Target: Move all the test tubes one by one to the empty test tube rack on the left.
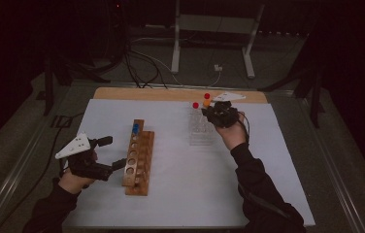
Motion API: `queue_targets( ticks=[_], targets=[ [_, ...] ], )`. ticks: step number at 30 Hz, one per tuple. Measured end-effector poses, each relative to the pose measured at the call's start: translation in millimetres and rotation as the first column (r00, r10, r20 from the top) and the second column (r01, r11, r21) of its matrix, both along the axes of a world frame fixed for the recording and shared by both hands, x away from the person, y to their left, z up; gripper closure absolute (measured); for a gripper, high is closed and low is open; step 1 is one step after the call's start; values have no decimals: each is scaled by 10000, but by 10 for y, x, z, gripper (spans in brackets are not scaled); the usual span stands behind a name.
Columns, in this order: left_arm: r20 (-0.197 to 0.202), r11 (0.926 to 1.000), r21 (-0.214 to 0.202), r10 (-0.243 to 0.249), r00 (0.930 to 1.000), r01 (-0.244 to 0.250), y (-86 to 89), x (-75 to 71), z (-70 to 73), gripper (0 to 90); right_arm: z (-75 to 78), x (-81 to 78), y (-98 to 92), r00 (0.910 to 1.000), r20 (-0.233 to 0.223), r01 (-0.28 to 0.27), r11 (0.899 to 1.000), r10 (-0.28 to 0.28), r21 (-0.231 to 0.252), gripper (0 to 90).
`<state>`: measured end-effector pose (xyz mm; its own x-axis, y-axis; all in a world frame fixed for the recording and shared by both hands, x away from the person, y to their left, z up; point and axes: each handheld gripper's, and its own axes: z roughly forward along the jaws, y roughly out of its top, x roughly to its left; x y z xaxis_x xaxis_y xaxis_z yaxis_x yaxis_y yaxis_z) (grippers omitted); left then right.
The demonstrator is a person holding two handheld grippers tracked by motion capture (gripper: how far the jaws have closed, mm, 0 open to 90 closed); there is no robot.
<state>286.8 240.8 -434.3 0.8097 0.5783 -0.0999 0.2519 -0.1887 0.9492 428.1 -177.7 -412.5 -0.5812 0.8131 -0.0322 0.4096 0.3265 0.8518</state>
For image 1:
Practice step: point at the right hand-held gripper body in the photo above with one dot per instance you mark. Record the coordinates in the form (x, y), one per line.
(224, 115)

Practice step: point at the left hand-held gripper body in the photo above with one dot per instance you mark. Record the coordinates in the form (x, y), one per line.
(86, 166)

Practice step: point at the orange cap test tube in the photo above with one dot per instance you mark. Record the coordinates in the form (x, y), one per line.
(206, 103)

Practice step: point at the red cap test tube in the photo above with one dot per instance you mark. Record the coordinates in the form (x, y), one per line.
(207, 95)
(195, 105)

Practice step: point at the clear acrylic test tube rack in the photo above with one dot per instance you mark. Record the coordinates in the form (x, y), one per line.
(200, 137)

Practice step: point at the wooden test tube rack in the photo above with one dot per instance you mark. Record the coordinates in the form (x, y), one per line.
(149, 139)

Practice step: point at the person's left hand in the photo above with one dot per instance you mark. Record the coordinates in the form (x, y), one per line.
(73, 184)

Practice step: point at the person's right hand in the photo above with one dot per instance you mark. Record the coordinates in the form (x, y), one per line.
(234, 136)

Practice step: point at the white plug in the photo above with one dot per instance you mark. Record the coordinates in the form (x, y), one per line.
(218, 68)

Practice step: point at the white table sheet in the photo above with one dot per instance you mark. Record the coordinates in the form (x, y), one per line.
(183, 181)

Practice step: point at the grey metal stand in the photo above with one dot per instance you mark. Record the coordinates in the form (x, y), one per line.
(176, 48)

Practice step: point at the black tripod stand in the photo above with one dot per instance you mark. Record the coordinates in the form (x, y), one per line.
(315, 103)
(48, 93)

